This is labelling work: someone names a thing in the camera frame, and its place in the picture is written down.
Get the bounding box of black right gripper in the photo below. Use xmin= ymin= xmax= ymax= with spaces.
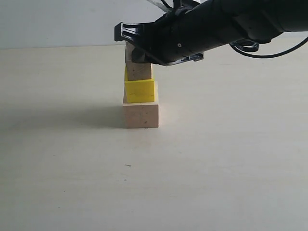
xmin=114 ymin=4 xmax=241 ymax=65

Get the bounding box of small light wooden cube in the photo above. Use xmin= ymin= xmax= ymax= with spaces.
xmin=125 ymin=41 xmax=135 ymax=62

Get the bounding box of medium striped wooden cube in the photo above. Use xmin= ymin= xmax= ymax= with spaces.
xmin=126 ymin=61 xmax=153 ymax=81

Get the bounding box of yellow cube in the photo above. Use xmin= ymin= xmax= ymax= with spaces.
xmin=124 ymin=67 xmax=155 ymax=103

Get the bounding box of large light wooden cube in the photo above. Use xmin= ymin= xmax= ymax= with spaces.
xmin=122 ymin=81 xmax=159 ymax=128

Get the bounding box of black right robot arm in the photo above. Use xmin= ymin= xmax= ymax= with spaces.
xmin=114 ymin=0 xmax=308 ymax=66

